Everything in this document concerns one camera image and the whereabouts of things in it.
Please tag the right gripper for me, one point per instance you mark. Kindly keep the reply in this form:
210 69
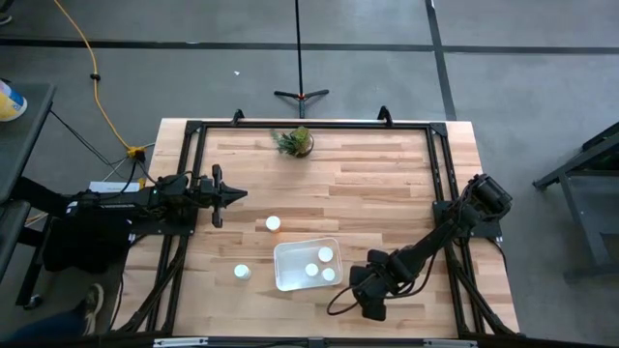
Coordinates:
372 295

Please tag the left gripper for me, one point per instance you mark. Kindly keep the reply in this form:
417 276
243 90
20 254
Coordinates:
217 193

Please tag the white cup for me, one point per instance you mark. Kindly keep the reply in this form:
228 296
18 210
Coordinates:
273 223
242 271

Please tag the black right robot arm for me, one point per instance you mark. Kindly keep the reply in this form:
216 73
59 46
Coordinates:
435 239

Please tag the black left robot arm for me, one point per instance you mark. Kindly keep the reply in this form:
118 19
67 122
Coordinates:
140 200

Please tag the clear plastic basket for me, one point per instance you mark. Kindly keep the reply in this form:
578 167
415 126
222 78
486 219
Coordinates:
292 270

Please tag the grey metal crossbar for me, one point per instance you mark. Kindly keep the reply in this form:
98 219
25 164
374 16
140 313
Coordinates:
314 343

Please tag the green succulent plant in pot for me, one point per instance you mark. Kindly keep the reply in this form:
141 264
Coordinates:
296 142

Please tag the black tripod stand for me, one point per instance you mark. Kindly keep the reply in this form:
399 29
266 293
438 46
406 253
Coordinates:
300 72

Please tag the black bag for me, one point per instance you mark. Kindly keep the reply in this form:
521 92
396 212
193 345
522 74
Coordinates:
82 246

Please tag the person's shoe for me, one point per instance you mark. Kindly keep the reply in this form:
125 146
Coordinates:
5 19
93 309

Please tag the black side table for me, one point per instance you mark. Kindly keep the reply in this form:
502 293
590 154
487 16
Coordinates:
24 140

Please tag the person's leg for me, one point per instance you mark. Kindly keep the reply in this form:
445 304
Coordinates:
43 331

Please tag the yellow and blue container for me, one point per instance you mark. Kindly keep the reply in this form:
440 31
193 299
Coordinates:
9 104

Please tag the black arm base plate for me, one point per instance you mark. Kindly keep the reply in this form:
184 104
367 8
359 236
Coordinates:
164 227
483 227

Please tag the black aluminium table frame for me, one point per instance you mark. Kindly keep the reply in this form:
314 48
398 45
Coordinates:
314 125

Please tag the grey metal table frame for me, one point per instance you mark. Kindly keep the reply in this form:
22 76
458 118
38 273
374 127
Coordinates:
578 193

